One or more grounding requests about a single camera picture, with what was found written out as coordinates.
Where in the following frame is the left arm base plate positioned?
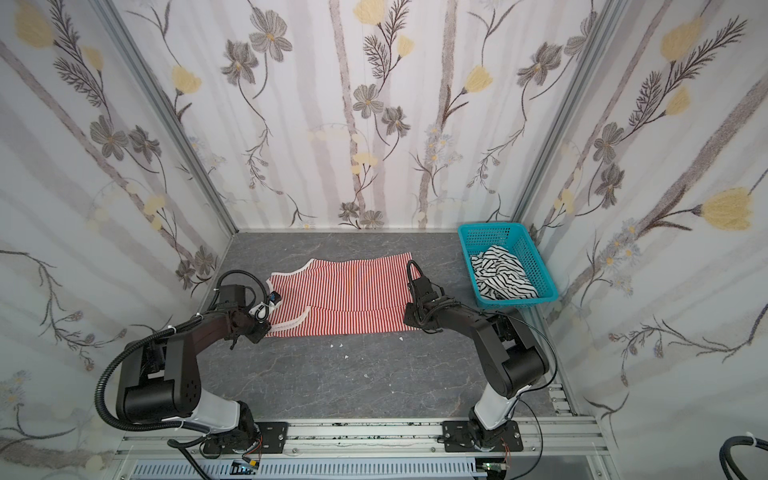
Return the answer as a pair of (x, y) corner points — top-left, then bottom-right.
(200, 421), (289, 455)

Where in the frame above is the black cable far right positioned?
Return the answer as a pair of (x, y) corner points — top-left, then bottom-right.
(718, 434), (768, 480)

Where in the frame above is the black corrugated left cable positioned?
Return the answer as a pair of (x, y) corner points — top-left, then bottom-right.
(94, 326), (208, 434)

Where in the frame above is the red white striped tank top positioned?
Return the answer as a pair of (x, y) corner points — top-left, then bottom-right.
(267, 253), (412, 338)

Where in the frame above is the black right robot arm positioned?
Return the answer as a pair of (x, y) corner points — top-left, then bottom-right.
(404, 277), (550, 451)

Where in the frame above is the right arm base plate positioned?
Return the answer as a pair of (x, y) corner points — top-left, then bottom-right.
(437, 420), (524, 453)

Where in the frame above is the black white striped tank top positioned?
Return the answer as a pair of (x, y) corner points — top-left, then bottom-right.
(470, 245), (539, 301)

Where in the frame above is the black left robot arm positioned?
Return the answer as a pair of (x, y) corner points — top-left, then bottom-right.
(95, 284), (282, 454)

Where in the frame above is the white perforated cable duct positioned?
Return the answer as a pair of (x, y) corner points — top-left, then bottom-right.
(128, 459), (490, 480)

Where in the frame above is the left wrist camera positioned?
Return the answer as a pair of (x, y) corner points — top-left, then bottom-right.
(249, 291), (282, 321)

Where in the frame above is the teal plastic basket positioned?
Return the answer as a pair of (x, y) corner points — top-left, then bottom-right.
(458, 222), (559, 310)

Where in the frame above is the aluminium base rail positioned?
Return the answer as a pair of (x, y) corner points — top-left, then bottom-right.
(113, 416), (613, 460)

